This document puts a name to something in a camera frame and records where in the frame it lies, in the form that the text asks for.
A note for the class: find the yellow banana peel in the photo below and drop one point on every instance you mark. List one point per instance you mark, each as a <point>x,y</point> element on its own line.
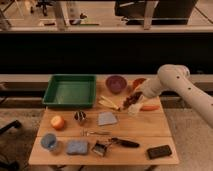
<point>108,103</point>

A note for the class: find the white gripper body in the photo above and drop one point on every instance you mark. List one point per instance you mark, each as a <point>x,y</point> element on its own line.
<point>135,108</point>

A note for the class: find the orange carrot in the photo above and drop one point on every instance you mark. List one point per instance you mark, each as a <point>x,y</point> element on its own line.
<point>149,108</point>

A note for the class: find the purple bowl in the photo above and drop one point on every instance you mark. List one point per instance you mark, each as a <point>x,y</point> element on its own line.
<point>116,84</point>

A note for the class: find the dark red grape bunch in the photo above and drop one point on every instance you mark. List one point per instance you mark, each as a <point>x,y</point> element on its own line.
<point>132,99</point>

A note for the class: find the blue sponge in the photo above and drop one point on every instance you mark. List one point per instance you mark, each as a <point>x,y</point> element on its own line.
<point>77,147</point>

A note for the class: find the wooden table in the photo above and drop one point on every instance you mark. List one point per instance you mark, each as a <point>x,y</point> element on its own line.
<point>148,128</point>

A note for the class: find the orange fruit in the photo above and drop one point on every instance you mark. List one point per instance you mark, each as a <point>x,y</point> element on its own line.
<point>57,122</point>

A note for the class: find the green plastic tray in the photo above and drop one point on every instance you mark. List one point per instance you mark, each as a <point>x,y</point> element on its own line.
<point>72,91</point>

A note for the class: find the grey blue cloth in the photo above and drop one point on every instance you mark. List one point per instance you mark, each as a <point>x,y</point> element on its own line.
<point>106,118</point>

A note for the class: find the orange red bowl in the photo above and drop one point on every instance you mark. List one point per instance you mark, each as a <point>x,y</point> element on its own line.
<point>137,82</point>

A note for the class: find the black handled tool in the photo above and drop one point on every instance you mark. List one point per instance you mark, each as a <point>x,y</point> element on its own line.
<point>124,143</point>

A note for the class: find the small metal cup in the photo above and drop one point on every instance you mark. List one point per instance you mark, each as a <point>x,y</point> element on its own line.
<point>80,117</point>

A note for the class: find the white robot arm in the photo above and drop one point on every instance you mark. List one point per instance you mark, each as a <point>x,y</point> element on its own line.
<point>175,78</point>

